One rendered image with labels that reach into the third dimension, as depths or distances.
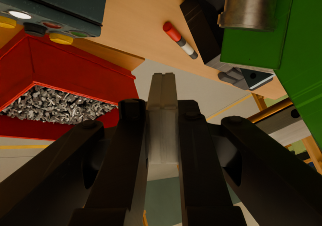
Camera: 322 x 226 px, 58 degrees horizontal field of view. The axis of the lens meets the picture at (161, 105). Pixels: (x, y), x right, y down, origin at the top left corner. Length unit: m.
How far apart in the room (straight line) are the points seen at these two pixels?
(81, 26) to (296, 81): 0.24
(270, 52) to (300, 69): 0.02
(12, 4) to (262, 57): 0.23
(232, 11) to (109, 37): 0.31
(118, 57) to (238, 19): 0.54
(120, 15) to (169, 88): 0.29
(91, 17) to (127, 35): 0.12
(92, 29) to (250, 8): 0.22
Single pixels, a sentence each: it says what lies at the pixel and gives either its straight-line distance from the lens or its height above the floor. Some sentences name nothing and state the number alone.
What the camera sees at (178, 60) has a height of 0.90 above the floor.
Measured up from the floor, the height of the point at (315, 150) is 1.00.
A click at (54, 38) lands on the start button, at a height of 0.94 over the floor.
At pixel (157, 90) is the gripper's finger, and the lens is 0.16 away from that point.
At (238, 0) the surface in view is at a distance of 0.19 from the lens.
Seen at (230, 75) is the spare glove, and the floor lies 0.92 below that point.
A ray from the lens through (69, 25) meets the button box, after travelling 0.35.
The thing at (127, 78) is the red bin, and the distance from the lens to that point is 0.74.
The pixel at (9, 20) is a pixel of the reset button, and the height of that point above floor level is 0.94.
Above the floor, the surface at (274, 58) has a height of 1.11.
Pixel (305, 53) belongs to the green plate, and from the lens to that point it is 0.22.
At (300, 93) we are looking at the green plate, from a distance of 0.22.
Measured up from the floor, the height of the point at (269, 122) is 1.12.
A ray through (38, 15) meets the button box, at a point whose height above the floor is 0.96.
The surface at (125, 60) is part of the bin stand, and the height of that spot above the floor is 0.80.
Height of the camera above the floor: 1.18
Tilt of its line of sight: 22 degrees down
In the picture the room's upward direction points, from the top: 161 degrees clockwise
